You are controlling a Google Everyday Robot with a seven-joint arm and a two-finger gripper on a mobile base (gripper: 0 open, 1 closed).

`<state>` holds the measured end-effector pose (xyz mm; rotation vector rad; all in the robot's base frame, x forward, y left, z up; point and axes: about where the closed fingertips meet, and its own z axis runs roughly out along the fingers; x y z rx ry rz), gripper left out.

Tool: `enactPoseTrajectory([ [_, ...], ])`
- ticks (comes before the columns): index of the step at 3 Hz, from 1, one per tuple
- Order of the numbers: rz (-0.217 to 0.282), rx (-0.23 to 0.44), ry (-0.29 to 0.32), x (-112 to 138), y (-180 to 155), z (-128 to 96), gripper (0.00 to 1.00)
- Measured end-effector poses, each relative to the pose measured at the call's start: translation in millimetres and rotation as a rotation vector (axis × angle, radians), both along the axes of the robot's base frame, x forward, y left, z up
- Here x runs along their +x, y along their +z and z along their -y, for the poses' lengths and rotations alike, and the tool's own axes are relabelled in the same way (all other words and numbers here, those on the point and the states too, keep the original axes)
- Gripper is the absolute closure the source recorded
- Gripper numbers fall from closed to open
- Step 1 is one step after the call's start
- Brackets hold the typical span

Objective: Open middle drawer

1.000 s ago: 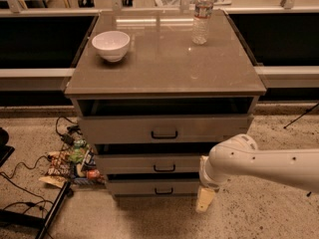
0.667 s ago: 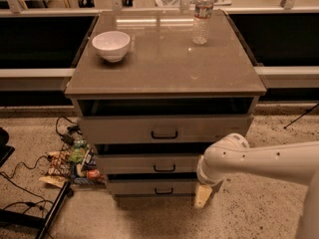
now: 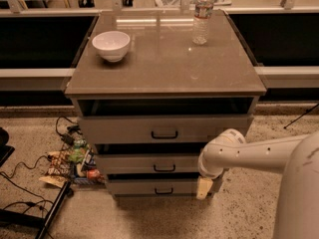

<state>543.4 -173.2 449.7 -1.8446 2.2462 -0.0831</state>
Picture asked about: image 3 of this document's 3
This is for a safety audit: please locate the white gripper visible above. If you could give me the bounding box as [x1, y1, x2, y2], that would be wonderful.
[196, 150, 223, 200]

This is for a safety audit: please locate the grey drawer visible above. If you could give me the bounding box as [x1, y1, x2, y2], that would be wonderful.
[106, 178, 198, 196]
[95, 154, 198, 174]
[79, 115, 253, 144]

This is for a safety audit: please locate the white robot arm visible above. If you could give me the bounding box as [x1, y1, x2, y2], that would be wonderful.
[196, 128, 319, 239]

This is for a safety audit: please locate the grey top drawer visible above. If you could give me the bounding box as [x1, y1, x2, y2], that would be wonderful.
[79, 115, 253, 144]

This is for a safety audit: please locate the grey bottom drawer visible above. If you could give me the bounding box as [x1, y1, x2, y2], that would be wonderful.
[106, 178, 198, 196]

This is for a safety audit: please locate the grey drawer cabinet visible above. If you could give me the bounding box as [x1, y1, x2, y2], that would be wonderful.
[64, 9, 267, 201]

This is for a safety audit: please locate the pile of snack bags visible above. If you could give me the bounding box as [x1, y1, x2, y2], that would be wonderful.
[39, 139, 105, 187]

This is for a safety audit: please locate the black tripod leg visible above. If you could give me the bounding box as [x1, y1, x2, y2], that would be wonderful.
[283, 104, 319, 129]

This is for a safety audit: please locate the white ceramic bowl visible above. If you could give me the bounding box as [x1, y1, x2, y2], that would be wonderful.
[92, 31, 131, 62]

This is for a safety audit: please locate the clear plastic water bottle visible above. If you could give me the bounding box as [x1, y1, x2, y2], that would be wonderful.
[192, 0, 213, 45]

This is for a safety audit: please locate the black stand base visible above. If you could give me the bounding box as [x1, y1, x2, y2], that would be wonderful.
[0, 180, 74, 239]

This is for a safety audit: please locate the black power adapter cable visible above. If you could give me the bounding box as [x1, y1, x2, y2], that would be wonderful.
[55, 116, 84, 147]

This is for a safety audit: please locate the black floor cable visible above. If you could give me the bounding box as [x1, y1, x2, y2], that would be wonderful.
[0, 154, 54, 204]

